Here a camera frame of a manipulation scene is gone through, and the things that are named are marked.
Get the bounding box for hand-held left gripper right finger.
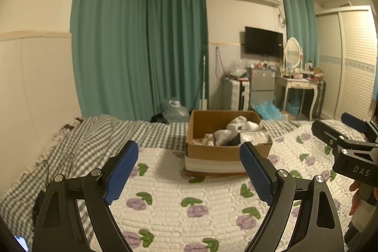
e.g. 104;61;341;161
239;141;344;252

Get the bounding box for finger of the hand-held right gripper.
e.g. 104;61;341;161
311;120;375;152
341;112;370;133

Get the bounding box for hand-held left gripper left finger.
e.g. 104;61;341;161
32;140;139;252

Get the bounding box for brown cardboard box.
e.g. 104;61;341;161
185;110;273;176

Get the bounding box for white grey sock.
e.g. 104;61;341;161
213;128;241;146

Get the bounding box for cream ruffled cloth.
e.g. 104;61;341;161
192;134;215;146

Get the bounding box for person's right hand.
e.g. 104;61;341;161
348;181;362;215

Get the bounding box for dark ribbed suitcase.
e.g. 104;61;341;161
311;81;327;118

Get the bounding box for blue basket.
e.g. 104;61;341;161
285;100;300;117

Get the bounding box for white louvred wardrobe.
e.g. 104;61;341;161
315;5;378;123

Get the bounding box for blue plastic bag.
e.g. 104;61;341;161
251;97;281;122

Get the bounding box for white vanity desk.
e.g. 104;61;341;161
274;75;319;120

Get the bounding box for clear water jug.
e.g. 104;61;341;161
163;99;189;123

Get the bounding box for white ribbed suitcase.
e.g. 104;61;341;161
222;78;251;111

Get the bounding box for small silver fridge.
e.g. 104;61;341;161
246;67;276;109

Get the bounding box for oval white vanity mirror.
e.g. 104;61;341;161
284;37;303;69

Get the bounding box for clear plastic bags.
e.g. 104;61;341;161
226;63;249;80

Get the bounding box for narrow teal curtain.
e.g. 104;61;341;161
280;0;319;69

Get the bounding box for smartphone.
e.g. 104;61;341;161
13;235;30;252

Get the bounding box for wide teal curtain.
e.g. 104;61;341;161
70;0;150;122

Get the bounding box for black charger with cable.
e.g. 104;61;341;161
32;160;51;221

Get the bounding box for black wall television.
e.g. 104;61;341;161
245;27;283;58

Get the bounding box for hanging black cable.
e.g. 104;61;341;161
215;47;225;77

